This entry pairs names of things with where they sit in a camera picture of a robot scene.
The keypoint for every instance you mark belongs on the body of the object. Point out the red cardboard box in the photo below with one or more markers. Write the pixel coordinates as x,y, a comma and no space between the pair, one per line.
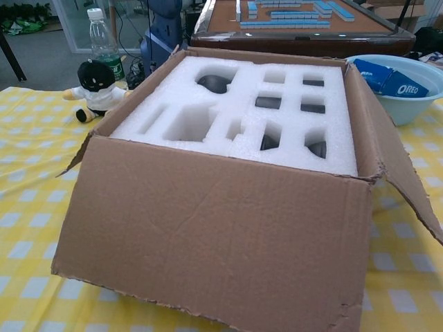
207,235

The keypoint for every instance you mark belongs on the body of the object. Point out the white foam insert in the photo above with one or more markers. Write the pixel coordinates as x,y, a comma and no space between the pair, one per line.
242,121

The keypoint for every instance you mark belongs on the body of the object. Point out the small black packed part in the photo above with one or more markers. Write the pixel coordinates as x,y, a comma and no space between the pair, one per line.
313,108
270,142
313,83
318,149

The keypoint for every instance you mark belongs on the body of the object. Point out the brown mahjong table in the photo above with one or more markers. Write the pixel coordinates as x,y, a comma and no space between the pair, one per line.
277,43

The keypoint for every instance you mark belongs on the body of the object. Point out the blue machine base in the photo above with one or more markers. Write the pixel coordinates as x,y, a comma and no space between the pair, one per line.
161,45

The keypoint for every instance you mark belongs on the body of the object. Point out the black headed plush doll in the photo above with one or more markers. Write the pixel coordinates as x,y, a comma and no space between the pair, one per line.
95,86

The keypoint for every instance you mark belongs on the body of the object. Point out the mahjong tile row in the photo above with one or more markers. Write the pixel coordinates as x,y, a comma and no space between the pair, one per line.
252,10
284,3
294,15
284,24
337,9

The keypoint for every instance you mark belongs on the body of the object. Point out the clear plastic water bottle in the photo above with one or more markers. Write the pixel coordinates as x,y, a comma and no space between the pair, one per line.
102,38

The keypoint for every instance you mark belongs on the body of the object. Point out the wooden pole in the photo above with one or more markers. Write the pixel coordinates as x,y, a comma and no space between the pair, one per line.
111,20

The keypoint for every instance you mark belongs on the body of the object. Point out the yellow white checkered tablecloth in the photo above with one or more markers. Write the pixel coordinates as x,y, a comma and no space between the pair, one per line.
34,207

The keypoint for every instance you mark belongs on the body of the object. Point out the light blue plastic basin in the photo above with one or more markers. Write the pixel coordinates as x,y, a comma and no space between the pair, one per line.
408,110

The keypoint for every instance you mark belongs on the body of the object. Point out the blue Oreo package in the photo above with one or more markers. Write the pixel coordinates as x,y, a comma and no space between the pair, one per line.
405,86

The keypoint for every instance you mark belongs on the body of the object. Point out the thin black pole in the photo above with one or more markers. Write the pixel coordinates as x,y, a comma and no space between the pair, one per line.
401,15

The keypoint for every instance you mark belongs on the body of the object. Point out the black table leg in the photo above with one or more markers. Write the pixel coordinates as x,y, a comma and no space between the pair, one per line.
11,58

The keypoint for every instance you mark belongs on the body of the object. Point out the green black bag pile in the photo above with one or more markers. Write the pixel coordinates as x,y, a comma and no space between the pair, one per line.
20,26

